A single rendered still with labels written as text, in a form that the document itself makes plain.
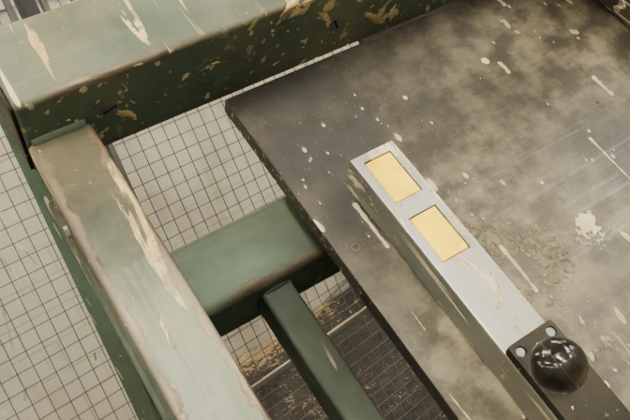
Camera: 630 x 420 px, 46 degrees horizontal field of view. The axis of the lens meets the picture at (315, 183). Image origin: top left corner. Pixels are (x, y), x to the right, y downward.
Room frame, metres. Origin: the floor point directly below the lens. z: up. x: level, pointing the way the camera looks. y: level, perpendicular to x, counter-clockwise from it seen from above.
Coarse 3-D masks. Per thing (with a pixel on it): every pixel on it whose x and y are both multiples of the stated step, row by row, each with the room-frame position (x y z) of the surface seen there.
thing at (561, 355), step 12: (540, 348) 0.46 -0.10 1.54; (552, 348) 0.46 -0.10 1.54; (564, 348) 0.46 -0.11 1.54; (576, 348) 0.46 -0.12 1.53; (540, 360) 0.46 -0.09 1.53; (552, 360) 0.45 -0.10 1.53; (564, 360) 0.45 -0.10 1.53; (576, 360) 0.45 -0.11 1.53; (540, 372) 0.46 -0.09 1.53; (552, 372) 0.45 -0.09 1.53; (564, 372) 0.45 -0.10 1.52; (576, 372) 0.45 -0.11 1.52; (588, 372) 0.46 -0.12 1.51; (540, 384) 0.46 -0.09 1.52; (552, 384) 0.45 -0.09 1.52; (564, 384) 0.45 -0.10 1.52; (576, 384) 0.45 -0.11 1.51
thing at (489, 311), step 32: (352, 160) 0.69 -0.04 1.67; (352, 192) 0.71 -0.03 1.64; (384, 192) 0.67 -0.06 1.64; (416, 192) 0.67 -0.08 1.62; (384, 224) 0.68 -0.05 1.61; (416, 256) 0.65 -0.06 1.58; (480, 256) 0.63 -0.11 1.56; (448, 288) 0.62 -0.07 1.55; (480, 288) 0.61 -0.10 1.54; (512, 288) 0.61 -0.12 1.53; (480, 320) 0.59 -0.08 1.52; (512, 320) 0.59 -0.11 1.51; (480, 352) 0.61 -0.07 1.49; (512, 384) 0.58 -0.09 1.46; (544, 416) 0.55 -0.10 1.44
